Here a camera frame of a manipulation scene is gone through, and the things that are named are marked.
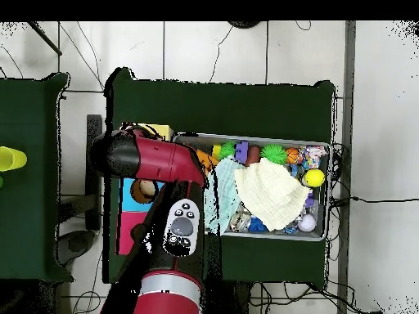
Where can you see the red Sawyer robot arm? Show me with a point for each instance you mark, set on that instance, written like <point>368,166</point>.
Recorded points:
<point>157,160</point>

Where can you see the wooden box with three holes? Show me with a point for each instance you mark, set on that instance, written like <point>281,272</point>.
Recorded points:
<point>127,202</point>

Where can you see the orange plastic building block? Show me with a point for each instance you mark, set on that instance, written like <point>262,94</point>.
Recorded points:
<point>208,160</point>

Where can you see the mint green muslin cloth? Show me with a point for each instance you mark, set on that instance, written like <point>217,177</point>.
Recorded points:
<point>226,189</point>

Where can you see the small green spiky ball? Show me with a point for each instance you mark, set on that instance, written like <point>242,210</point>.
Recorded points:
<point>228,149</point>

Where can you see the purple plastic building block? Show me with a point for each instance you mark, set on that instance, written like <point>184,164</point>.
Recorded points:
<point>241,153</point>

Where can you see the brown toy football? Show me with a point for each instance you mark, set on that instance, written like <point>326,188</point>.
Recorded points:
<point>252,154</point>

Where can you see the cream yellow muslin cloth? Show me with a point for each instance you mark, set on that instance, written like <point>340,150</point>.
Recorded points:
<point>271,193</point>

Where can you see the dark green tablecloth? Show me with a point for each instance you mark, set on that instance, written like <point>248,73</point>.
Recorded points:
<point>26,212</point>
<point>212,108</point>

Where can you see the large green spiky ball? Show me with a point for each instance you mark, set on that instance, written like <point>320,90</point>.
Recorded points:
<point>273,153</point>

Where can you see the orange mini basketball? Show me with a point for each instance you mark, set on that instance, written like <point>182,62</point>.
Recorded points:
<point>292,155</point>

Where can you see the yellow plastic ball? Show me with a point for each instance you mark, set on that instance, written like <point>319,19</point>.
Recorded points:
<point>314,178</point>

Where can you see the black round stand base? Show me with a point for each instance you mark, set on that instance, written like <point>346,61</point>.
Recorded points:
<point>244,23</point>

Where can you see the yellow-green plastic cup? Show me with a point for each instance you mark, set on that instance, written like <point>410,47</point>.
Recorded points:
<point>11,158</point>

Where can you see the black metal rod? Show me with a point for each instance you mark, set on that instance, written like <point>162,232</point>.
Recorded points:
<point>45,39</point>

